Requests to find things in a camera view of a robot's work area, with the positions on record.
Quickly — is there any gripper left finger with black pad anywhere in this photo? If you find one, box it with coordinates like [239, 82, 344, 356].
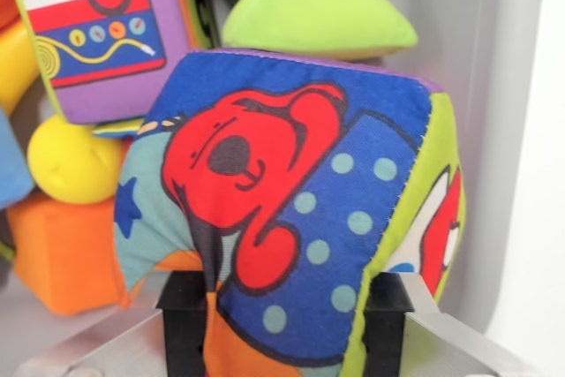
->
[12, 270, 209, 377]

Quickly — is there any purple fabric cube fire truck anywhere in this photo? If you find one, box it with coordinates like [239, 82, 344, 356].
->
[14, 0, 221, 139]

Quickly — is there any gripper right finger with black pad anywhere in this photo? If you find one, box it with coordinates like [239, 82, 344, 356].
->
[365, 270, 536, 377]

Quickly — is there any yellow curved toy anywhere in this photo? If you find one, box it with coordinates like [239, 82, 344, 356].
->
[0, 20, 46, 117]

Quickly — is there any lime green fabric triangle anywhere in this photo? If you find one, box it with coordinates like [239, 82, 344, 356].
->
[220, 0, 419, 61]

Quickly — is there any orange fabric block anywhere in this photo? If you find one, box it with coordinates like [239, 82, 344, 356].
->
[5, 192, 147, 317]

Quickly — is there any fabric cube with red dog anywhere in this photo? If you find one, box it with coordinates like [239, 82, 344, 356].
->
[113, 47, 468, 377]

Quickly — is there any light blue fabric block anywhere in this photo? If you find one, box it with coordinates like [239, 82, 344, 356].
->
[0, 107, 37, 211]

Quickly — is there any grey plastic bin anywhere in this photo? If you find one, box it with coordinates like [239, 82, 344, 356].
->
[0, 0, 565, 377]

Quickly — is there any yellow rubber ball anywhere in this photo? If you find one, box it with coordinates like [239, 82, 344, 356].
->
[26, 113, 130, 207]

